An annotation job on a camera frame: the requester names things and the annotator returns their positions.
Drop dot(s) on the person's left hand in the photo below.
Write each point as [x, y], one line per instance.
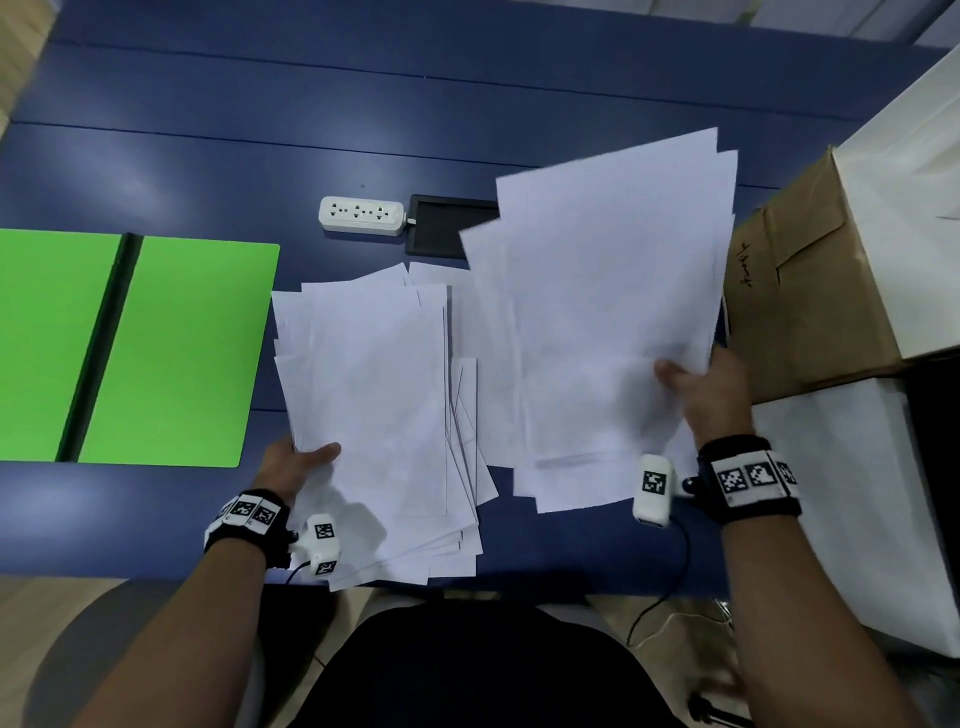
[285, 472]

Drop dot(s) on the person's right hand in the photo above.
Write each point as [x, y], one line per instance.
[720, 397]

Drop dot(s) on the green folder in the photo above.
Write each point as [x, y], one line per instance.
[187, 352]

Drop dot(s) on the pile of white papers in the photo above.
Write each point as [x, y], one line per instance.
[600, 285]

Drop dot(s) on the person's left forearm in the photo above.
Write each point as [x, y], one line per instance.
[172, 645]

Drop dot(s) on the person's right forearm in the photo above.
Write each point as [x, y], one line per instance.
[810, 637]

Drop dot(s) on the person's black clothing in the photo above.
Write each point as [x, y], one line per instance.
[480, 667]

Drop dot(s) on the brown cardboard box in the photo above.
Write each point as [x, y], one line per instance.
[810, 300]

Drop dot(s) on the white power strip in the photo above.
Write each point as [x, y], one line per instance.
[361, 216]

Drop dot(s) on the grey round stool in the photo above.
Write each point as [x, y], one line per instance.
[67, 660]

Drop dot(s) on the black stand leg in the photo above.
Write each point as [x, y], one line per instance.
[712, 709]

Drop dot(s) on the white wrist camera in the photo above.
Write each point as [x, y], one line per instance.
[322, 540]
[654, 487]

